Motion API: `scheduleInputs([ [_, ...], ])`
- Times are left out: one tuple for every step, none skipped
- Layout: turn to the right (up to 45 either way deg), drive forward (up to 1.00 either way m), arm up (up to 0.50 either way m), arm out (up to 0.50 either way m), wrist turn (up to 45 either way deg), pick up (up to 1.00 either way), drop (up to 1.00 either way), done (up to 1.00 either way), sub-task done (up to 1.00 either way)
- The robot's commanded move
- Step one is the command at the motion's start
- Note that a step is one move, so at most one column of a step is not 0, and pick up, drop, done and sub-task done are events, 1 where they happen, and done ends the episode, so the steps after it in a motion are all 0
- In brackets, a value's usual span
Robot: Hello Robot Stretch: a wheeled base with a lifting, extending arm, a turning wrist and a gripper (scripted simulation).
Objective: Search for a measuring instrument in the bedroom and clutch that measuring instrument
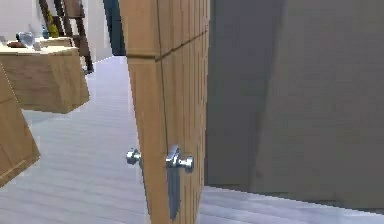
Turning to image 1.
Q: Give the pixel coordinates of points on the light wooden room door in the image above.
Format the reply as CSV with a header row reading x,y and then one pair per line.
x,y
156,100

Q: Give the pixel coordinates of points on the silver round door knob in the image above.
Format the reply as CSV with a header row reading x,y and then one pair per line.
x,y
133,156
180,161

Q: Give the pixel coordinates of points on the dark brown ladder shelf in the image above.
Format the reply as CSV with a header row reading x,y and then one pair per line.
x,y
75,30

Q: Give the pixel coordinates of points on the yellow green plant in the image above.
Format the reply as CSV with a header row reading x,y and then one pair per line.
x,y
51,25

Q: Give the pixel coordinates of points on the small blue bottle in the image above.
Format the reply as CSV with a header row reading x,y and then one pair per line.
x,y
45,32

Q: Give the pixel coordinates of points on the clear glass bowl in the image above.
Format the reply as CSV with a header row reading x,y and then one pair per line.
x,y
26,39

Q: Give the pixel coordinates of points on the brown flat dish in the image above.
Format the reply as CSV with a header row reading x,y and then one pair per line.
x,y
16,44

